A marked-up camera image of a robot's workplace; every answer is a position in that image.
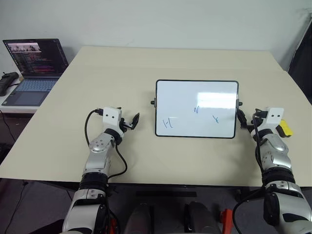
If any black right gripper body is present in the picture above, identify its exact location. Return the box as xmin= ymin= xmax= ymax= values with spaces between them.
xmin=243 ymin=121 xmax=258 ymax=135

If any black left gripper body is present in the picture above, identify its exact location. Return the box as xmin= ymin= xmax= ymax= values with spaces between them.
xmin=119 ymin=117 xmax=134 ymax=134

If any yellow and black eraser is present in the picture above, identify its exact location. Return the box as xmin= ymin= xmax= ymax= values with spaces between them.
xmin=278 ymin=119 xmax=295 ymax=138

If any black-framed whiteboard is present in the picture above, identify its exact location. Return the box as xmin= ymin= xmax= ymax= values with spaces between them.
xmin=150 ymin=78 xmax=243 ymax=139

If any black panel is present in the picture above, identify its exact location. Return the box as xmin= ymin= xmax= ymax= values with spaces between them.
xmin=287 ymin=9 xmax=312 ymax=104

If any open grey laptop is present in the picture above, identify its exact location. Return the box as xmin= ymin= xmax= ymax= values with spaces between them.
xmin=2 ymin=38 xmax=69 ymax=107

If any black handheld controller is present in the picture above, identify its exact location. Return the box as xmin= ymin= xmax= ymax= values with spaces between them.
xmin=0 ymin=71 xmax=20 ymax=97

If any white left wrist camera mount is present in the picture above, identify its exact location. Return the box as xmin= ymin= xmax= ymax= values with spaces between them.
xmin=102 ymin=106 xmax=123 ymax=137

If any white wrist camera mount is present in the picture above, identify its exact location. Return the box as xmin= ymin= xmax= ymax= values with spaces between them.
xmin=264 ymin=106 xmax=285 ymax=130
xmin=102 ymin=106 xmax=123 ymax=137

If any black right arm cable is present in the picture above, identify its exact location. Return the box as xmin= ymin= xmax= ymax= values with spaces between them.
xmin=232 ymin=109 xmax=269 ymax=234

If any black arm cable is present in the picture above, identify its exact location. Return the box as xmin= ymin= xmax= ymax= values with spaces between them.
xmin=84 ymin=108 xmax=128 ymax=176
xmin=232 ymin=109 xmax=269 ymax=234

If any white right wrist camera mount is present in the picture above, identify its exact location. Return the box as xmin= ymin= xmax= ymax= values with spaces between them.
xmin=264 ymin=106 xmax=285 ymax=130

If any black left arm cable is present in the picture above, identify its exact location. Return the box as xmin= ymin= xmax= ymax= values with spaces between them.
xmin=84 ymin=108 xmax=128 ymax=176

